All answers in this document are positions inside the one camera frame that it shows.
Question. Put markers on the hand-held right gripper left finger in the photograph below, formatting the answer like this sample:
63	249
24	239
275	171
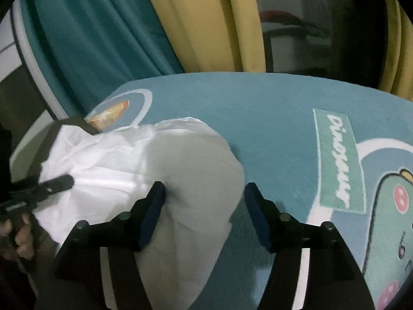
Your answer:
151	221

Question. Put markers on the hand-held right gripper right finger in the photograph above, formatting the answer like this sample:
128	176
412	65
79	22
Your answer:
256	214

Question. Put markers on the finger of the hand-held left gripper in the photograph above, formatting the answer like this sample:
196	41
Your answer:
56	182

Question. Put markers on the white shirt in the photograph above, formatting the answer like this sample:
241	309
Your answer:
180	168

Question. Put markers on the person's left hand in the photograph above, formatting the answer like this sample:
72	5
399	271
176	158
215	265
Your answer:
22	240

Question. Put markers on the olive cushion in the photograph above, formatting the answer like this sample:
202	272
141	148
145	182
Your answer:
30	148

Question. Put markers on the teal printed blanket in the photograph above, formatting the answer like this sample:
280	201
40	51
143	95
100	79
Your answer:
274	119

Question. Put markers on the teal curtain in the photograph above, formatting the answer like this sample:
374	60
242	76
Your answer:
96	29

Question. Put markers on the dark glass window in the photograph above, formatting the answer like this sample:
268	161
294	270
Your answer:
296	38

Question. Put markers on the red cushion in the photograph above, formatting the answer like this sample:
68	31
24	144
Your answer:
280	16

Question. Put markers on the yellow curtain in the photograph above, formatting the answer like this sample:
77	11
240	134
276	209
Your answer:
196	22
398	58

